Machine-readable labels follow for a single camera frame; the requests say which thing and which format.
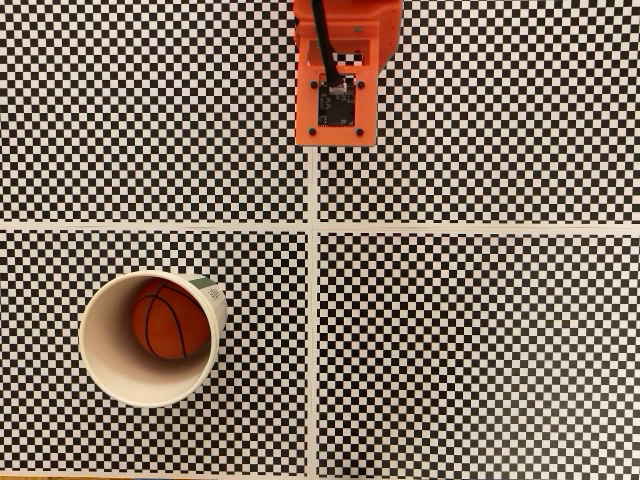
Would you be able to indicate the cream paper cup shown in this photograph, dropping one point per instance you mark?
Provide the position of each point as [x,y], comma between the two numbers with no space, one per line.
[115,370]

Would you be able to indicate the small orange basketball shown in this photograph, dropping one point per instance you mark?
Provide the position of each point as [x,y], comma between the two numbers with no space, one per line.
[170,325]

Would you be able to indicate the black white checkerboard paper sheet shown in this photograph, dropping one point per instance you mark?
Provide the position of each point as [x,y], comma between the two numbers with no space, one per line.
[450,350]
[250,425]
[150,100]
[500,125]

